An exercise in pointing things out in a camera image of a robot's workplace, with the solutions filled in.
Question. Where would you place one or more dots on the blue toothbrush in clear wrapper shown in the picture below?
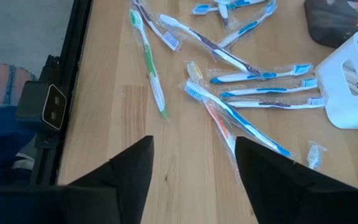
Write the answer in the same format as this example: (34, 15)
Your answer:
(269, 75)
(202, 8)
(272, 90)
(247, 27)
(244, 121)

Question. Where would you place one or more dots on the green toothbrush in clear wrapper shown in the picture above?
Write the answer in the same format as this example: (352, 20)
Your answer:
(150, 62)

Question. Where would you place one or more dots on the small clear wrapper scrap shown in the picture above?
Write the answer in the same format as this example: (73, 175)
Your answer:
(314, 155)

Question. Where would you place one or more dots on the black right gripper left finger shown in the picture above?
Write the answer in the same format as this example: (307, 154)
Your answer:
(73, 205)

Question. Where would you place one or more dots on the black table-level camera box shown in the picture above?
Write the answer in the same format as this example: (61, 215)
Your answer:
(51, 107)

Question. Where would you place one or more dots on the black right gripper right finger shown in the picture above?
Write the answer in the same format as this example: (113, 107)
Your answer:
(291, 199)

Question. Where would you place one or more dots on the transparent grey plastic bin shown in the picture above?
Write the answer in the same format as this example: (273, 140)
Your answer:
(325, 21)

